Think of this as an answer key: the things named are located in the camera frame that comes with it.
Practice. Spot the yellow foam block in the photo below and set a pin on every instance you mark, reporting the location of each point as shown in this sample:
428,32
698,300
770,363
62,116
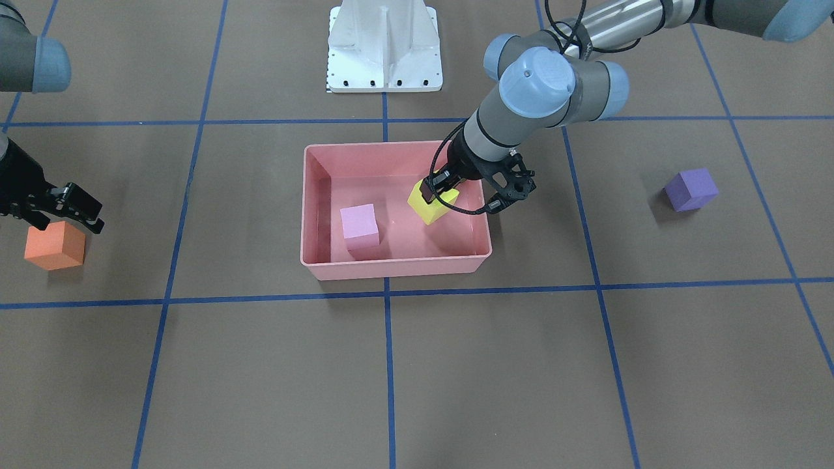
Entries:
430,212

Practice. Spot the pink plastic bin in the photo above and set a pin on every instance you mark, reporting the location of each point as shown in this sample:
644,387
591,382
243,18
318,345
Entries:
383,175

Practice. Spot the orange foam block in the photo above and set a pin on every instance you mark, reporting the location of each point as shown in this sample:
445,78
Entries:
60,246

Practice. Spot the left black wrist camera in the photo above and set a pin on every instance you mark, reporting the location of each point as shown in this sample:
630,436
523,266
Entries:
511,180

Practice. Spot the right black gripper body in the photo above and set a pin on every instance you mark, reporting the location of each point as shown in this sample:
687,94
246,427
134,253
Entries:
14,174

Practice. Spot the purple foam block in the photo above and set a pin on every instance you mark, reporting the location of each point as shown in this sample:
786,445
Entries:
691,189

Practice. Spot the white camera stand base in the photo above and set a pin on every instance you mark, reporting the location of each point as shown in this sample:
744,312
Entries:
383,46

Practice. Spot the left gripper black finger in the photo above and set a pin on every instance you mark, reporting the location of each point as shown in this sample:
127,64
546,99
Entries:
437,184

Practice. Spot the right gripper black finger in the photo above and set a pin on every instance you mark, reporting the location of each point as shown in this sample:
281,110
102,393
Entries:
73,202

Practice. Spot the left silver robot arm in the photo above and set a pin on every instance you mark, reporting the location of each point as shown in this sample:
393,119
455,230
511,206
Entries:
551,78

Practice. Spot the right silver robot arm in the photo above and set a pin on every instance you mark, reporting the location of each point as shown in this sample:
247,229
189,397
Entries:
36,64

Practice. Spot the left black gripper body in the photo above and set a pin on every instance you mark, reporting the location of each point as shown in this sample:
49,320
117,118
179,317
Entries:
460,161

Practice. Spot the light pink foam block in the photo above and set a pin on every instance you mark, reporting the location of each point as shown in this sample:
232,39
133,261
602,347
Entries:
360,227

